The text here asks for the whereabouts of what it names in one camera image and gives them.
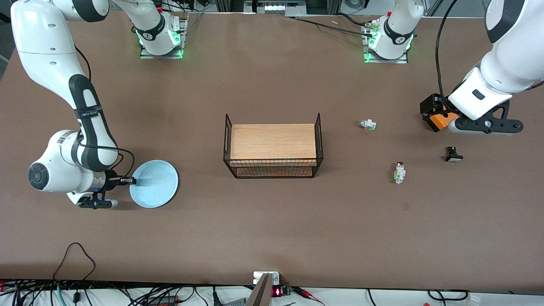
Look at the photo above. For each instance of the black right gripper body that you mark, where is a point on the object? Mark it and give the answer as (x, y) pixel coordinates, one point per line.
(110, 176)

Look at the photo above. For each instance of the light blue plate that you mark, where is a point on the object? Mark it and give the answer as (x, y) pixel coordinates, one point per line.
(155, 187)

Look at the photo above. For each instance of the red push button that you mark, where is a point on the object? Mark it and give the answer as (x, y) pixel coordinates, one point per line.
(400, 173)

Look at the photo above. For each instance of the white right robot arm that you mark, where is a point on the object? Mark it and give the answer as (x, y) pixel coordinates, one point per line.
(46, 42)

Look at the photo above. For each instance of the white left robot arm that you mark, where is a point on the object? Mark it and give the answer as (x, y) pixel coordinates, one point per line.
(505, 72)

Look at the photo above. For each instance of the orange button box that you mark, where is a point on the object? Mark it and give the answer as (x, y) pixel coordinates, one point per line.
(444, 122)

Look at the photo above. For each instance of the green push button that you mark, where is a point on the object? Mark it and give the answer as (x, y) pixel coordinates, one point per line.
(368, 124)

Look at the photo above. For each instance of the grey metal bar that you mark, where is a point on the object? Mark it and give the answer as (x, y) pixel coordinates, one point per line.
(260, 295)

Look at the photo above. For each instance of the white power strip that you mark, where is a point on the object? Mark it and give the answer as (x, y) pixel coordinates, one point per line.
(276, 7)

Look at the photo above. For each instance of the red LED display module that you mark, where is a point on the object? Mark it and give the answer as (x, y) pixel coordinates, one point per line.
(278, 291)

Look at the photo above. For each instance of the red and black probe lead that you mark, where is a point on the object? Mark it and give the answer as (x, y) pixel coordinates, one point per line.
(308, 293)

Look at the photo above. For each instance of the black switch with white cap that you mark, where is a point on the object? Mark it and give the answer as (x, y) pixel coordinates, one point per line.
(453, 156)

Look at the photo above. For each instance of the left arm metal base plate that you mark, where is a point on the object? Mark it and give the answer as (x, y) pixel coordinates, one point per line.
(365, 55)

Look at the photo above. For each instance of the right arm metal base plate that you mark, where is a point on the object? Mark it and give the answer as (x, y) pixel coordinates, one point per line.
(183, 38)

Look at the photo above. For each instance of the small white bracket plate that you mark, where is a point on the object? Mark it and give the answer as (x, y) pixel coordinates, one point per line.
(258, 277)

